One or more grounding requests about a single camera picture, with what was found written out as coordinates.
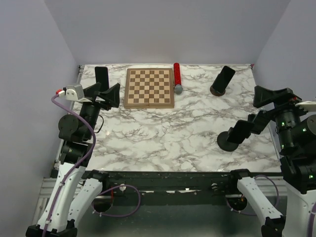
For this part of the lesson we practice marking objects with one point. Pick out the left aluminium extrusion rail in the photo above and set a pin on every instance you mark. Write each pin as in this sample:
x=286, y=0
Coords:
x=47, y=187

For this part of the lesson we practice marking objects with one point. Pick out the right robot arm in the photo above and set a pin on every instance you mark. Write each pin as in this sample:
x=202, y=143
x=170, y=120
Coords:
x=296, y=128

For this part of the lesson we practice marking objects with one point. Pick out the wooden chessboard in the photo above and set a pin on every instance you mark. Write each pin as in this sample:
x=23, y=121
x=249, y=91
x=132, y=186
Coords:
x=149, y=88

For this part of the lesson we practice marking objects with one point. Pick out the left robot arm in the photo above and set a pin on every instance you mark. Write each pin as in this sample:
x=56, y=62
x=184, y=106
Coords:
x=65, y=208

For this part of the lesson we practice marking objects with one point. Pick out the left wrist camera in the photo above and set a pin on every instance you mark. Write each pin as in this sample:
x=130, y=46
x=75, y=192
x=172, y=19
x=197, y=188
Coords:
x=72, y=92

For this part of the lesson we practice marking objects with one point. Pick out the purple-cased black phone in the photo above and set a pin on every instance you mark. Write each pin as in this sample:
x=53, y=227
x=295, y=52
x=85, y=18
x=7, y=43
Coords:
x=102, y=76

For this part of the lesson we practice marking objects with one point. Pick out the red handled microphone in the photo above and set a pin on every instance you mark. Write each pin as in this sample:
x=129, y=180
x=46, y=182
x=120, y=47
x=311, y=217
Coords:
x=177, y=79

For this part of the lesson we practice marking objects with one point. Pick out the brown round phone stand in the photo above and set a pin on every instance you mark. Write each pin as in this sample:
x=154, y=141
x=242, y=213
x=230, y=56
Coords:
x=216, y=92

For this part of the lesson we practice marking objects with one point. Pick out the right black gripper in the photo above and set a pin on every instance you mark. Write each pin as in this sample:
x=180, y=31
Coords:
x=283, y=98

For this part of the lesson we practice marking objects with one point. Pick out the black round phone stand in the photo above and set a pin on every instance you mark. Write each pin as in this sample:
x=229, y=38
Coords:
x=224, y=144

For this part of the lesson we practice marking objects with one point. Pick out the black front mounting rail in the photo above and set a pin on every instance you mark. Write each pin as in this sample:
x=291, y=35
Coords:
x=169, y=188

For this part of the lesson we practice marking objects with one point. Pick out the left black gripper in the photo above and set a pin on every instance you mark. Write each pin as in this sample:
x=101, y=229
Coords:
x=111, y=96

